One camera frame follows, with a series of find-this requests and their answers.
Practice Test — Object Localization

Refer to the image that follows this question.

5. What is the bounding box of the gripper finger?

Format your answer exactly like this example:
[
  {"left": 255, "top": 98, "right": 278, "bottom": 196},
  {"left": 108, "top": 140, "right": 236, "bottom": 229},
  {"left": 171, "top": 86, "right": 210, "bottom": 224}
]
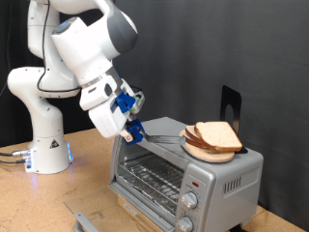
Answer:
[{"left": 120, "top": 129, "right": 134, "bottom": 143}]

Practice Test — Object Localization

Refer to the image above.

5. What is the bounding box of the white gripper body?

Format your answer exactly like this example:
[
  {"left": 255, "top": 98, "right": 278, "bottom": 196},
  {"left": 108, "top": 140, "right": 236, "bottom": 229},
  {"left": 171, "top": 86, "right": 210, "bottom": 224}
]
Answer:
[{"left": 88, "top": 78, "right": 138, "bottom": 139}]

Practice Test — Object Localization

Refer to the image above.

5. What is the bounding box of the metal spatula with blue block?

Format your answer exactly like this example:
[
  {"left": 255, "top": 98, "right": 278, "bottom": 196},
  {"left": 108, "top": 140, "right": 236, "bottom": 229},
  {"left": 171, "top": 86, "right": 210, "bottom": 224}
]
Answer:
[{"left": 124, "top": 118, "right": 187, "bottom": 146}]

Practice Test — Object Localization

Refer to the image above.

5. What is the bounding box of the wooden box under oven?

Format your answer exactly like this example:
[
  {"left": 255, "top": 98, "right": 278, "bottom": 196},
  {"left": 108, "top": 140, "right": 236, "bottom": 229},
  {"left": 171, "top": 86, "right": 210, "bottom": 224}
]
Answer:
[{"left": 117, "top": 194, "right": 165, "bottom": 232}]

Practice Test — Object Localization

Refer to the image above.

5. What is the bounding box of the silver oven knob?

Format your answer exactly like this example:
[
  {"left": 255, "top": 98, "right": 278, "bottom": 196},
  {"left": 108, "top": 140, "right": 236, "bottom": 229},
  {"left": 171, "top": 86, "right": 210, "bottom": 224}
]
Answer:
[
  {"left": 175, "top": 216, "right": 194, "bottom": 232},
  {"left": 181, "top": 191, "right": 199, "bottom": 210}
]

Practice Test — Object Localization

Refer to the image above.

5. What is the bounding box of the silver toaster oven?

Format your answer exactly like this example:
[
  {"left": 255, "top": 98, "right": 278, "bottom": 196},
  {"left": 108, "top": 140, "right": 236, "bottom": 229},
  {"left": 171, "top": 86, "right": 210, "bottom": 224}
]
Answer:
[{"left": 109, "top": 116, "right": 265, "bottom": 232}]

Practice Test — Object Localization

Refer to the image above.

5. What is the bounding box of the aluminium foil sheet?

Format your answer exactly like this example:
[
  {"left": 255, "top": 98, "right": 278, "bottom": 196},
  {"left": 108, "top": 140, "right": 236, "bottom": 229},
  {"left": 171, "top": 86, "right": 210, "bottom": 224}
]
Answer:
[{"left": 117, "top": 165, "right": 177, "bottom": 216}]

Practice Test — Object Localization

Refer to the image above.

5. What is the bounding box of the wooden cutting board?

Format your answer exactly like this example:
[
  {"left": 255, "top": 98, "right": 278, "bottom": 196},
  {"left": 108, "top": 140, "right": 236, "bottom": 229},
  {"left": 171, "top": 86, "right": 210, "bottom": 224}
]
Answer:
[{"left": 179, "top": 129, "right": 236, "bottom": 164}]

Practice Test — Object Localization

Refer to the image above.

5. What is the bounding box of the black curtain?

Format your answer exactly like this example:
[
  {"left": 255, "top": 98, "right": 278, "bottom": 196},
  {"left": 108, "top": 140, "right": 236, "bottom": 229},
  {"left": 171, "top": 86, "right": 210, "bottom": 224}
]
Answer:
[{"left": 0, "top": 0, "right": 110, "bottom": 149}]

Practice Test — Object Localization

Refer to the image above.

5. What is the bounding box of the grey backdrop cloth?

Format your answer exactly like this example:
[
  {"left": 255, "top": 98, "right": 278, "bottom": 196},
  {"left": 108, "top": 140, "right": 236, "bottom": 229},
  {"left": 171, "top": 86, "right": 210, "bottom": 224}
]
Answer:
[{"left": 112, "top": 0, "right": 309, "bottom": 231}]

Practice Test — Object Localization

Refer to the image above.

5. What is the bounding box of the black metal bookend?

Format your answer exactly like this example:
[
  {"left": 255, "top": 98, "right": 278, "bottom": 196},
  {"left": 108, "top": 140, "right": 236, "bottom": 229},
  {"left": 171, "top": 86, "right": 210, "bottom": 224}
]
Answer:
[{"left": 219, "top": 84, "right": 249, "bottom": 155}]

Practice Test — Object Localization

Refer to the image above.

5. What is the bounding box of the wrist camera on blue mount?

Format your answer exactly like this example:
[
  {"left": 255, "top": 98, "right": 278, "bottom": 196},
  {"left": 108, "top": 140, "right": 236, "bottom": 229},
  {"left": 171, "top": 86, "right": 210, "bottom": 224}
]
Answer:
[{"left": 115, "top": 90, "right": 146, "bottom": 114}]

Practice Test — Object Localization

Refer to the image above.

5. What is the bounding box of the wire oven rack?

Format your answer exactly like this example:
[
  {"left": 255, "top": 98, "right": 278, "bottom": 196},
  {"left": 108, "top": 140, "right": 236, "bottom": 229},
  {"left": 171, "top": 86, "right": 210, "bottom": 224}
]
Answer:
[{"left": 118, "top": 153, "right": 185, "bottom": 207}]

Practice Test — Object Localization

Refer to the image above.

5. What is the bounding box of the cable with silver connector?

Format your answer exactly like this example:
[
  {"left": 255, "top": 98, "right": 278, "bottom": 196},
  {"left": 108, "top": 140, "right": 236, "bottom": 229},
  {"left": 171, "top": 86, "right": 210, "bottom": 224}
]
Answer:
[{"left": 0, "top": 148, "right": 32, "bottom": 159}]

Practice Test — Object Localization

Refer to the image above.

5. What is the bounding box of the black base cable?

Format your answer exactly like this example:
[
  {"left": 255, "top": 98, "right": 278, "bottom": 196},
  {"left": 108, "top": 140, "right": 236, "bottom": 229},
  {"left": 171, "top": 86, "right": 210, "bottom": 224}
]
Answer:
[{"left": 0, "top": 159, "right": 27, "bottom": 165}]

